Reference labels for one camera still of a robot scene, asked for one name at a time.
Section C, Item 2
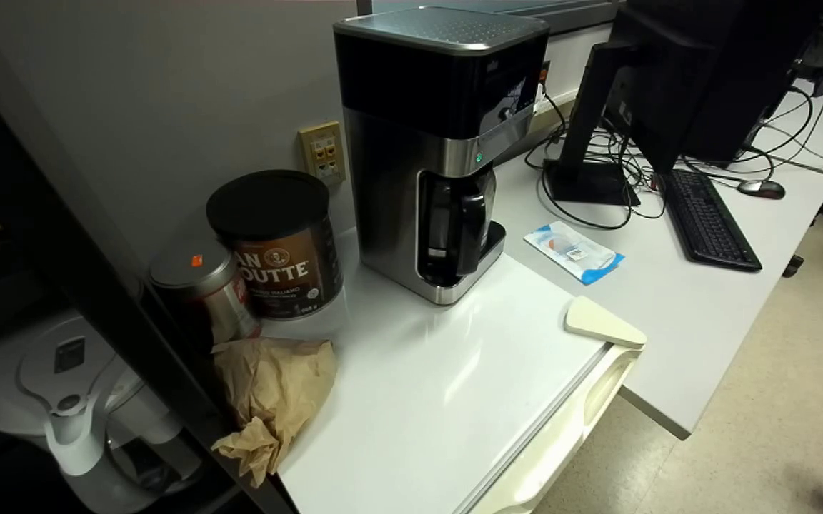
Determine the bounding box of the black steel drip coffeemaker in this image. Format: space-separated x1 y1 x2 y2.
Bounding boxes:
331 6 553 308

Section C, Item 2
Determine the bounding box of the brown coffee can black lid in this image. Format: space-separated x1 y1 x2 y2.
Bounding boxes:
203 168 347 323

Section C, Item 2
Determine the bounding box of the white mini fridge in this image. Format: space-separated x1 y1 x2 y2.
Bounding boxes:
254 225 647 514

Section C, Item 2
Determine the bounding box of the blue white wipes packet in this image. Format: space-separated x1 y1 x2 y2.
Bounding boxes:
524 220 626 290

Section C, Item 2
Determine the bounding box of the crumpled brown paper bag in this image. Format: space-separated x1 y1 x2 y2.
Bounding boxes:
208 334 341 491

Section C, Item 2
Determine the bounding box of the beige fridge hinge cover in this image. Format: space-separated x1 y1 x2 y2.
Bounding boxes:
564 295 648 350

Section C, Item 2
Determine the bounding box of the small jar silver lid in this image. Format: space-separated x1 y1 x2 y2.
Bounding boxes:
147 244 264 350

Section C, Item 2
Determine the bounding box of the white office desk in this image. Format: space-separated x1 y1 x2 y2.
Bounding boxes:
488 81 823 444

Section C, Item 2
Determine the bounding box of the black computer keyboard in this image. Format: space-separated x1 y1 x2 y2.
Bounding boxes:
661 168 766 277

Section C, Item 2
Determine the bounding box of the black computer monitor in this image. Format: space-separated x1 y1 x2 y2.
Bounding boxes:
610 0 823 177

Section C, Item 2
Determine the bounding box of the black computer mouse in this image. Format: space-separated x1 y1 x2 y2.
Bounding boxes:
734 177 790 203

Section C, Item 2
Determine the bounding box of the white single-serve coffee machine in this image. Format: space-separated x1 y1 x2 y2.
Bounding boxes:
0 307 207 514

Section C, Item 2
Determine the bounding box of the glass coffee carafe black handle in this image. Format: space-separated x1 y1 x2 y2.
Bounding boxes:
417 168 498 290

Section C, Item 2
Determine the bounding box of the beige wall outlet plate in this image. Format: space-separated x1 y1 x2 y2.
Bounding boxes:
294 118 348 188

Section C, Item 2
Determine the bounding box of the black cable bundle behind stand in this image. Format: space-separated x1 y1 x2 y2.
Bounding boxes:
524 83 670 234

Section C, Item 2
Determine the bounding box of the black shelf frame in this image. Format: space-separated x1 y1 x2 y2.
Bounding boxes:
0 54 297 514

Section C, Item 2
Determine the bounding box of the black cable bundle by mouse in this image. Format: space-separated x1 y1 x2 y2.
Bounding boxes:
684 77 823 185

